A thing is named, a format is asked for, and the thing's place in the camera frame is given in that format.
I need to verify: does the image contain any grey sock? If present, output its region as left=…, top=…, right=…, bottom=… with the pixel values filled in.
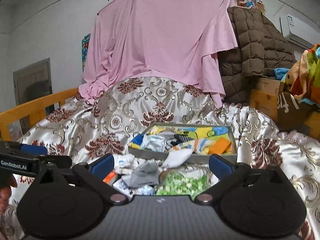
left=121, top=161, right=159, bottom=189

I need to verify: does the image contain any striped black white sock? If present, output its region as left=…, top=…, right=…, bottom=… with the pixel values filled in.
left=166, top=134, right=195, bottom=148

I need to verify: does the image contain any white blue printed cloth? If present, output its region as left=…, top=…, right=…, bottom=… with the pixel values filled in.
left=113, top=154, right=135, bottom=175

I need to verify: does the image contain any person's left hand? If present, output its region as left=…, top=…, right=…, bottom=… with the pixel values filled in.
left=0, top=175, right=17, bottom=212

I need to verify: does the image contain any orange white medicine box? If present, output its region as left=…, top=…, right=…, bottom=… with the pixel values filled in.
left=103, top=171, right=118, bottom=186

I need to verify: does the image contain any floral satin bedspread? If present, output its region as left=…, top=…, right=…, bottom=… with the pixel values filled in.
left=19, top=77, right=319, bottom=239

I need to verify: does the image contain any bag of green candies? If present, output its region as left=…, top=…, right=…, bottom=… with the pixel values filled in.
left=155, top=168, right=219, bottom=199

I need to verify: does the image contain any striped yellow orange cloth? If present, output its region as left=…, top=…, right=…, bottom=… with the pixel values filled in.
left=168, top=139, right=217, bottom=155

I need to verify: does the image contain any blue white milk carton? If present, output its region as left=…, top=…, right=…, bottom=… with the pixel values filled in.
left=112, top=178, right=156, bottom=199

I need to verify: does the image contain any cardboard box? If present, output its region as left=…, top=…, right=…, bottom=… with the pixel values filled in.
left=249, top=77, right=280, bottom=122

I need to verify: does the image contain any colourful plush toy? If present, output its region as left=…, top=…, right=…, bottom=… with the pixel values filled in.
left=284, top=43, right=319, bottom=106

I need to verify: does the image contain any brown quilted jacket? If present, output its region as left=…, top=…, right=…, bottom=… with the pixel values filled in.
left=217, top=7, right=296, bottom=103

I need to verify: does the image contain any pink hanging sheet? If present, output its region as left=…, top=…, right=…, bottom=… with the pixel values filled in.
left=79, top=0, right=238, bottom=107

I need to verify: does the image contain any white air conditioner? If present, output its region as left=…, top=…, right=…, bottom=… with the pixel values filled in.
left=279, top=15, right=319, bottom=49

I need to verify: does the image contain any orange wooden bed rail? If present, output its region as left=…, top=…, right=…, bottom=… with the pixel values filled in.
left=1, top=88, right=78, bottom=141

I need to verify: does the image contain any grey wall panel door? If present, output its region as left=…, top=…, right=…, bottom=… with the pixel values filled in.
left=12, top=57, right=54, bottom=128

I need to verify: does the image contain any cartoon wall poster left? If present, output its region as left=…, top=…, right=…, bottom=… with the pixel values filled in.
left=81, top=34, right=91, bottom=70

